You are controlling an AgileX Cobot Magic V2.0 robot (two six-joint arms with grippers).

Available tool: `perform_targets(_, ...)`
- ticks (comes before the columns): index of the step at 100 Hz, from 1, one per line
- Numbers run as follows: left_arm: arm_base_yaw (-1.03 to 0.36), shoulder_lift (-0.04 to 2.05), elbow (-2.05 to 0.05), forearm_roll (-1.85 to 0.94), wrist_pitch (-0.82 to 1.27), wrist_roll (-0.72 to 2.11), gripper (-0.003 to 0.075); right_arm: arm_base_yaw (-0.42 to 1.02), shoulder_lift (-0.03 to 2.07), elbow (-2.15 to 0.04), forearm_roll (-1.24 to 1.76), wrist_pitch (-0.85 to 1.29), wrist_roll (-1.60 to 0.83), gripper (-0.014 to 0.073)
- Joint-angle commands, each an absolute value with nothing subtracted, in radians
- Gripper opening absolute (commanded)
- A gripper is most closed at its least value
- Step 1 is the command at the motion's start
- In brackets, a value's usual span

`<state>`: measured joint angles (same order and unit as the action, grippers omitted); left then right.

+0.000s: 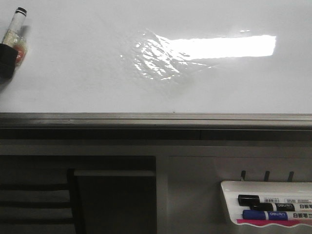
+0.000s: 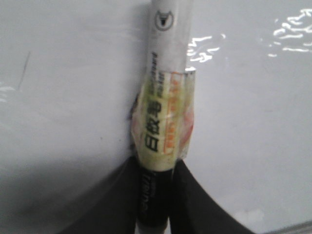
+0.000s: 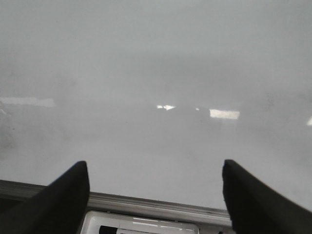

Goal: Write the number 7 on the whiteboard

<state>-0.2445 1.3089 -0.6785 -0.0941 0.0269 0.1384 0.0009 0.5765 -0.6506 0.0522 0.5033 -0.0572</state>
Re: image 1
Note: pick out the black capped marker middle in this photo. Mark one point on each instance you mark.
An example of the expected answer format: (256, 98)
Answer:
(286, 207)

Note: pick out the white whiteboard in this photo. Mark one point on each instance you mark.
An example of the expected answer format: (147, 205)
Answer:
(167, 56)

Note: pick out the grey whiteboard bottom frame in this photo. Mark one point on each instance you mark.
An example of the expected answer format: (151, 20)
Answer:
(153, 126)

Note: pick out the black capped marker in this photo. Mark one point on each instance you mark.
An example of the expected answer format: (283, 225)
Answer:
(286, 207)
(245, 200)

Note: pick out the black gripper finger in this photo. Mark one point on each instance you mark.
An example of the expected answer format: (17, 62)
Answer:
(8, 56)

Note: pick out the white whiteboard marker with tape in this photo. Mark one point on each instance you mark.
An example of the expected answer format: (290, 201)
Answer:
(13, 36)

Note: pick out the black hook middle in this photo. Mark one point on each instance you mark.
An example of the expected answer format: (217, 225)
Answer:
(266, 176)

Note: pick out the white plastic marker tray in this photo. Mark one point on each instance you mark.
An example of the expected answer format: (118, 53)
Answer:
(229, 196)

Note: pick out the black hook right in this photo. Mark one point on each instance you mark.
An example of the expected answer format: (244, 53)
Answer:
(290, 177)

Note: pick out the black hook left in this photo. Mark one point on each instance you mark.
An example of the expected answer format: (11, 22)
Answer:
(243, 175)

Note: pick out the black capped marker upper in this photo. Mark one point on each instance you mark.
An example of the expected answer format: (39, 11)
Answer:
(245, 200)

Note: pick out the blue capped marker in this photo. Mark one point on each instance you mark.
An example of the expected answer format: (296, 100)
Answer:
(276, 215)

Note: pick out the black chair back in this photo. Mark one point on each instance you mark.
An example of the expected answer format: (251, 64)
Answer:
(40, 201)

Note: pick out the black hook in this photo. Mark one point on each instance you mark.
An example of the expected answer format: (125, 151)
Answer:
(243, 175)
(290, 177)
(266, 176)

